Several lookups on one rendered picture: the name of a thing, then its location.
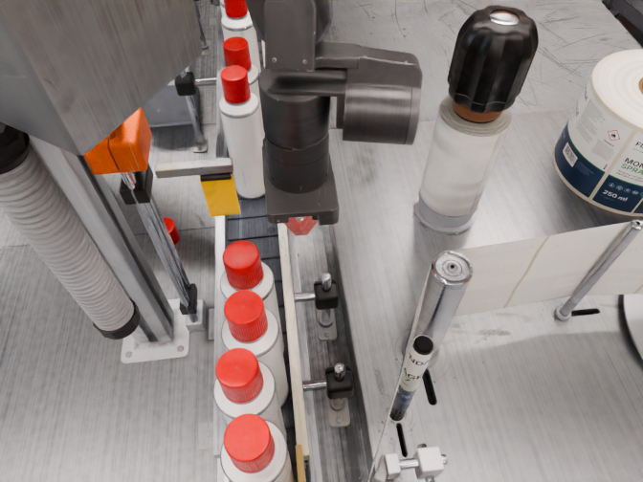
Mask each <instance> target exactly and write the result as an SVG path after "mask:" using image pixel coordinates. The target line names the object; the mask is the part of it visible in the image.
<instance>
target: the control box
mask: <svg viewBox="0 0 643 482"><path fill-rule="evenodd" d="M200 36H201V32H200V28H199V23H198V18H197V14H196V9H195V5H194V1H193V0H0V121H1V122H3V123H4V124H6V125H9V126H11V127H13V128H16V129H18V130H20V131H22V132H25V133H27V134H29V135H31V136H34V137H36V138H38V139H40V140H42V141H44V142H47V143H50V144H52V145H54V146H56V147H59V148H61V149H63V150H66V151H68V152H70V153H72V154H75V155H79V156H81V155H84V154H86V153H88V152H89V151H91V150H92V149H93V148H94V147H95V146H96V145H98V144H99V143H100V142H101V141H102V140H104V139H105V138H106V137H107V136H108V135H109V134H111V133H112V132H113V131H114V130H115V129H116V128H118V127H119V126H120V125H121V124H122V123H123V122H125V121H126V120H127V119H128V118H129V117H131V116H132V115H133V114H134V113H135V112H136V111H137V110H139V109H140V108H141V107H142V106H143V105H144V104H146V103H147V102H148V101H149V100H150V99H152V98H153V97H154V96H155V95H156V94H157V93H159V92H160V91H161V90H162V89H163V88H164V87H166V86H167V85H168V84H169V83H170V82H171V81H172V80H173V79H175V78H176V77H177V76H179V75H180V74H181V73H182V72H183V71H184V70H186V69H187V67H188V66H189V65H190V64H192V63H193V62H194V61H195V60H196V59H197V58H198V57H200V55H201V53H202V45H201V40H200Z"/></svg>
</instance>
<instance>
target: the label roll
mask: <svg viewBox="0 0 643 482"><path fill-rule="evenodd" d="M553 163H554V165H555V168H556V170H557V172H558V174H559V176H560V177H561V179H562V180H563V181H564V183H565V184H566V185H567V186H568V187H569V188H570V189H571V190H572V191H574V192H575V193H576V194H577V195H579V196H580V197H582V198H583V199H585V200H586V201H588V202H590V203H592V204H594V205H595V206H597V207H599V208H603V209H606V210H608V211H612V212H615V213H619V214H624V215H629V216H643V49H637V50H627V51H622V52H617V53H614V54H611V55H608V56H606V57H605V58H603V59H602V60H600V61H599V62H598V63H597V65H596V66H595V68H594V70H593V72H592V74H591V76H590V78H589V80H588V83H587V85H586V87H585V89H584V90H583V92H582V94H581V96H580V97H579V99H578V101H577V103H576V105H575V107H574V109H573V111H572V113H571V115H570V117H569V119H568V121H567V123H566V125H565V128H564V130H563V132H562V134H561V136H560V138H559V140H558V141H557V143H556V145H555V147H554V150H553Z"/></svg>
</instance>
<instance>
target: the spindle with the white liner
mask: <svg viewBox="0 0 643 482"><path fill-rule="evenodd" d="M538 44H539V37H538V29H537V25H536V23H535V21H534V20H533V19H532V18H530V17H528V16H527V15H526V14H525V12H524V11H522V10H520V9H517V8H508V7H504V6H501V5H491V6H487V7H486V8H485V9H482V10H477V11H474V12H473V13H472V14H471V15H470V16H469V17H468V18H467V19H466V21H465V22H464V23H463V25H462V26H461V28H460V30H459V32H458V35H457V39H456V43H455V49H454V53H453V58H452V62H451V66H450V70H449V74H448V79H447V80H448V84H449V91H448V92H449V95H448V96H446V97H445V98H444V99H442V101H441V102H440V105H439V110H438V115H437V120H436V124H435V127H434V130H433V135H432V144H431V147H430V151H429V155H428V159H427V164H426V168H425V171H424V175H423V180H422V183H421V185H420V187H419V192H418V194H419V195H418V196H417V198H416V200H415V205H414V208H415V212H416V215H417V217H418V218H419V219H420V221H421V222H422V223H423V224H425V225H426V226H427V227H429V228H431V229H433V230H437V231H440V232H447V233H452V232H459V231H462V230H466V229H467V228H469V227H470V226H471V225H472V224H473V222H474V220H475V218H476V214H477V208H478V206H479V204H480V197H481V195H482V193H483V191H484V188H485V186H486V183H487V180H488V178H489V176H490V174H491V171H492V169H493V166H494V163H495V160H496V157H497V155H498V154H499V150H500V148H501V145H502V142H503V139H504V136H505V134H506V131H507V129H508V127H509V124H510V122H511V119H512V115H511V111H510V109H509V107H511V106H512V105H513V104H514V102H515V99H516V97H517V96H518V95H519V94H520V92H521V87H522V86H523V84H524V82H525V79H526V76H527V74H528V71H529V69H530V66H531V63H532V61H533V58H534V56H535V53H536V52H537V49H538Z"/></svg>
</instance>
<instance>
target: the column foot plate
mask: <svg viewBox="0 0 643 482"><path fill-rule="evenodd" d="M168 303H169V304H170V306H171V308H172V310H173V312H174V326H173V341H172V342H166V343H157V344H149V345H139V344H138V343H137V342H136V341H135V340H134V338H133V337H132V335H129V336H128V337H126V338H123V342H122V355H121V361H122V362H123V363H130V362H146V361H155V360H163V359H171V358H180V357H185V356H186V355H187V354H188V351H189V331H188V329H187V327H186V315H182V314H181V312H180V310H179V305H180V298H178V299H170V300H168Z"/></svg>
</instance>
